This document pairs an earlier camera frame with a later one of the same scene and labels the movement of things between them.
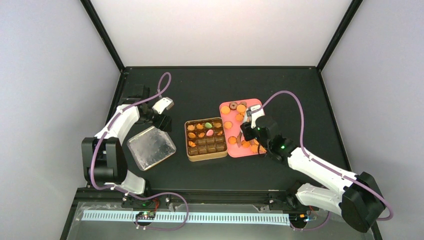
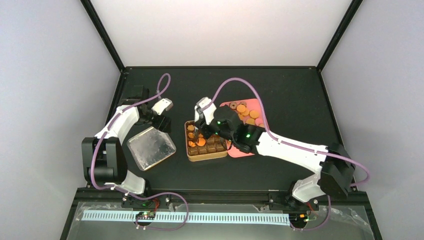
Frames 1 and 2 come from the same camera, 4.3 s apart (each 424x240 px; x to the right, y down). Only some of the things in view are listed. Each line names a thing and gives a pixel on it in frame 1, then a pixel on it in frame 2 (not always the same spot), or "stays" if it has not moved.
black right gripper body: (245, 130) → (206, 134)
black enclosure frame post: (91, 12) stays
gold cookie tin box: (206, 139) stays
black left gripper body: (145, 117) stays
